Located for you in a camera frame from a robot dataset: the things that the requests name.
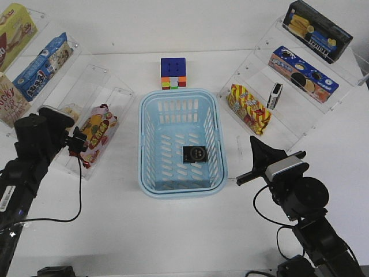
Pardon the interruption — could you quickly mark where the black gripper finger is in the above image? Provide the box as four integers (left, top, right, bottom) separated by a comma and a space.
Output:
39, 107, 75, 127
250, 136, 287, 173

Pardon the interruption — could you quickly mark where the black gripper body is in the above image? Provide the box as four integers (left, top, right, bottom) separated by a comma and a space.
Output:
46, 119, 87, 156
236, 151, 306, 185

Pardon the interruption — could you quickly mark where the bread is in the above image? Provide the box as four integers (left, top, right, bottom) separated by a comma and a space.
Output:
61, 106, 80, 122

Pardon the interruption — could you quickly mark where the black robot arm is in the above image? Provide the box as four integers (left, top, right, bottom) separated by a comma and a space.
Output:
236, 136, 364, 276
1, 106, 86, 276

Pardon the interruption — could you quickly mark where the black white tissue pack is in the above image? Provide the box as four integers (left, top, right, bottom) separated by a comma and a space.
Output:
267, 83, 283, 110

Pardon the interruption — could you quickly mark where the light blue plastic basket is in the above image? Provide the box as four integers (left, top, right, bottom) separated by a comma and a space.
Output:
138, 88, 228, 199

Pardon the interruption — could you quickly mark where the beige Pocky box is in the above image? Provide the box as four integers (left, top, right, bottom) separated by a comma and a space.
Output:
1, 72, 31, 128

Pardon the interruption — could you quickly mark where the pink fruit snack bag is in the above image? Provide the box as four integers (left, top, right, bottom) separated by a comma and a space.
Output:
79, 104, 118, 169

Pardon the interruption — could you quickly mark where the red yellow striped snack bag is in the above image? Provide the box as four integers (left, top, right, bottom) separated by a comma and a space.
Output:
226, 84, 272, 135

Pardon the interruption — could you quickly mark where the left clear acrylic shelf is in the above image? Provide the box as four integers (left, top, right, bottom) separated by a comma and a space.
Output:
1, 9, 134, 179

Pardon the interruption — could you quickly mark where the clear acrylic shelf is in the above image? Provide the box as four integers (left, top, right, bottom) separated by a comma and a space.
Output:
217, 17, 368, 164
1, 9, 134, 179

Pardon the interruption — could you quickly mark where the blue cookie bag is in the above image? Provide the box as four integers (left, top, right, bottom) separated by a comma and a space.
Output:
13, 32, 74, 102

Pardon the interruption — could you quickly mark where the right clear acrylic shelf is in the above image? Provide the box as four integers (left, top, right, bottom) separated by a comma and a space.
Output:
217, 17, 368, 164

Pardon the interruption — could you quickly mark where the blue sandwich cookie box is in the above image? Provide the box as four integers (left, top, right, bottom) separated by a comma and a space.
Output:
268, 46, 340, 103

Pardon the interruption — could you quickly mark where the yellow green snack box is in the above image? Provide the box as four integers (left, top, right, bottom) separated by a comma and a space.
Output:
1, 3, 38, 72

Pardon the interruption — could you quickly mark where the multicolour puzzle cube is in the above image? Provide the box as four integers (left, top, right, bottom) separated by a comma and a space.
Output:
160, 57, 187, 90

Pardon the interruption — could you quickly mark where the black cracker box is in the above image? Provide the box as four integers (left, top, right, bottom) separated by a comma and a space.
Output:
283, 1, 353, 64

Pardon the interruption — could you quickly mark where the right black cable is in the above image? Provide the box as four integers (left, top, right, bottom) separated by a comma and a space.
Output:
244, 184, 306, 277

